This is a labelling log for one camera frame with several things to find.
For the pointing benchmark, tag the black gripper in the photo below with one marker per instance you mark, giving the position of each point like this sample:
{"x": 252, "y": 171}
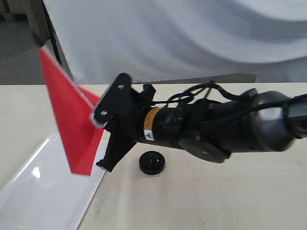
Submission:
{"x": 133, "y": 121}

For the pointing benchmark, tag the red flag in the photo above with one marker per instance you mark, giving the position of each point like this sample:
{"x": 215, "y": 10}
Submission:
{"x": 72, "y": 106}

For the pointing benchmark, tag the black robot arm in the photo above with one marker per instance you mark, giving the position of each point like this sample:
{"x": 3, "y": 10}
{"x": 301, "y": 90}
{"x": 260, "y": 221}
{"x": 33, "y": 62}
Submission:
{"x": 204, "y": 120}

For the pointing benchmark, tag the black round flag base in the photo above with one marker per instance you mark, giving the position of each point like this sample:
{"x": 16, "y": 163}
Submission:
{"x": 151, "y": 163}

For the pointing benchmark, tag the white backdrop cloth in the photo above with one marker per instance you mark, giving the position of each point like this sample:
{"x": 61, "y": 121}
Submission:
{"x": 160, "y": 40}

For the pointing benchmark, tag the white rectangular plastic tray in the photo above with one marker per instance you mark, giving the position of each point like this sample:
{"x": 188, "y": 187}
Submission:
{"x": 44, "y": 194}

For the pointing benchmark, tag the black backdrop stand pole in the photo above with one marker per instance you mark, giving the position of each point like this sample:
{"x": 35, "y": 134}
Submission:
{"x": 54, "y": 43}

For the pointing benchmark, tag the wooden furniture in background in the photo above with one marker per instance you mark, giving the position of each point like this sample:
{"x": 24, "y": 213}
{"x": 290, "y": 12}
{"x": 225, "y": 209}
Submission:
{"x": 34, "y": 10}

